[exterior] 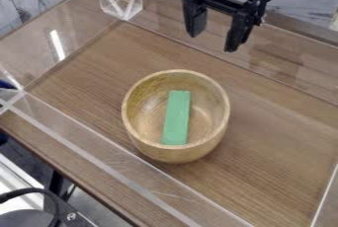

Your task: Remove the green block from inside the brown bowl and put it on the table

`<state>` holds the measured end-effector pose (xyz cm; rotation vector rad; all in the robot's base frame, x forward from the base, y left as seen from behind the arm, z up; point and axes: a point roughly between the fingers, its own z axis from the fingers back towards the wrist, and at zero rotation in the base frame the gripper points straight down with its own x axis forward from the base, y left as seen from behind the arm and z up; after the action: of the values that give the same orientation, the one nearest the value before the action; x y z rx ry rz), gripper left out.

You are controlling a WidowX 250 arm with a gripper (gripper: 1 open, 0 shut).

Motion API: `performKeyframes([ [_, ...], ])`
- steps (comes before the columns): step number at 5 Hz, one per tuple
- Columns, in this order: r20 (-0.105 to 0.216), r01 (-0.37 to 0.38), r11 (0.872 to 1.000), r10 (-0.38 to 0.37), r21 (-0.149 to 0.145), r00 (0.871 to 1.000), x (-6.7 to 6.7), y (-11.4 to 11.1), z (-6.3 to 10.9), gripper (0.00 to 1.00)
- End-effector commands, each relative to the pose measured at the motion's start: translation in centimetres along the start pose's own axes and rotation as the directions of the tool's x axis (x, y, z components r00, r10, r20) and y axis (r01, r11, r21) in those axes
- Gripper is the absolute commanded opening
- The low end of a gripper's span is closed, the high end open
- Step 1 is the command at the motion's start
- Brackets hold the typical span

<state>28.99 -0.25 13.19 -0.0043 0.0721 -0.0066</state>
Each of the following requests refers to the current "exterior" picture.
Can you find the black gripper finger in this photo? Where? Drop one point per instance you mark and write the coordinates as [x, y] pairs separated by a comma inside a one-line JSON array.
[[194, 16], [240, 31]]

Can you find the green rectangular block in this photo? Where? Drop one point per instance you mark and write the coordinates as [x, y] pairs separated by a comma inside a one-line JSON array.
[[177, 118]]

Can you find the brown wooden bowl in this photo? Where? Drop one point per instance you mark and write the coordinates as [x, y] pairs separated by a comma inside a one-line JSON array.
[[144, 113]]

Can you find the blue object at edge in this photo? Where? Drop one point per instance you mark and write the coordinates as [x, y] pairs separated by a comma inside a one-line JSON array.
[[6, 85]]

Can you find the black table leg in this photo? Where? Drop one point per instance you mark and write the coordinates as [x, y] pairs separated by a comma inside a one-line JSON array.
[[57, 183]]

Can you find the clear acrylic corner bracket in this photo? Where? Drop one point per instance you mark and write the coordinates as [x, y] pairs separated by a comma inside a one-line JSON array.
[[122, 9]]

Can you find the grey metal base plate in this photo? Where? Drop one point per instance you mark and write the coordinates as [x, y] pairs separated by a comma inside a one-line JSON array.
[[69, 216]]

